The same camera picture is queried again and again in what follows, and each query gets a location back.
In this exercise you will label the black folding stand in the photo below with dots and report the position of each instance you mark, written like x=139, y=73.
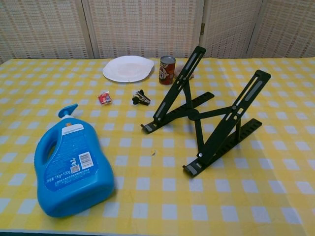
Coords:
x=194, y=115

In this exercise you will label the black staple remover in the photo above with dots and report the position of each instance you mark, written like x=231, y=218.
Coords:
x=141, y=98

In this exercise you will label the red drink can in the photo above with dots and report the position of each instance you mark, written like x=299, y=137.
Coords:
x=167, y=73

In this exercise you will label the small red snack packet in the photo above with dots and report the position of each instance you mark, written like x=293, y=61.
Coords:
x=104, y=98

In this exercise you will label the white paper plate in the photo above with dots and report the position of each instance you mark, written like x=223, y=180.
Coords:
x=128, y=68

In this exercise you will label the beige woven folding screen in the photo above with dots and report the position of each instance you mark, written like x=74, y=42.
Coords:
x=147, y=24

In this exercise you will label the blue detergent pump bottle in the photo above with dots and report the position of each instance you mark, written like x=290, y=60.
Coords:
x=73, y=172

